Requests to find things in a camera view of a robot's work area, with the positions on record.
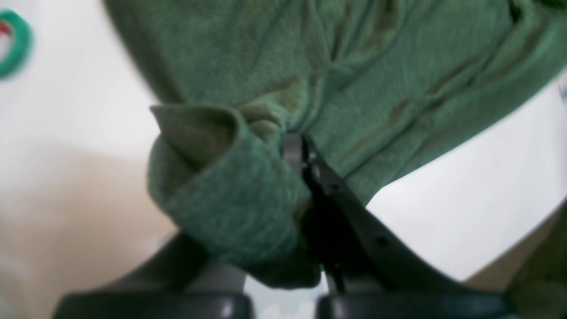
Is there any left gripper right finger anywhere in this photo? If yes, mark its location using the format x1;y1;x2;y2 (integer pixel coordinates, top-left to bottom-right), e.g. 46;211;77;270
282;133;519;319

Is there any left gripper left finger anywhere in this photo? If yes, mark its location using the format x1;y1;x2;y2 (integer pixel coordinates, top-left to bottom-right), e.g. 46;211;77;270
53;234;255;319

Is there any dark green t-shirt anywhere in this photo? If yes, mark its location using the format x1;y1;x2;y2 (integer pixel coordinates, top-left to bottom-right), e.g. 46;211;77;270
105;0;566;289

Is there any green tape roll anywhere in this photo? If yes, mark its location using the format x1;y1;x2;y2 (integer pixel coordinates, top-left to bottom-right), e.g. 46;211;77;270
0;8;34;80

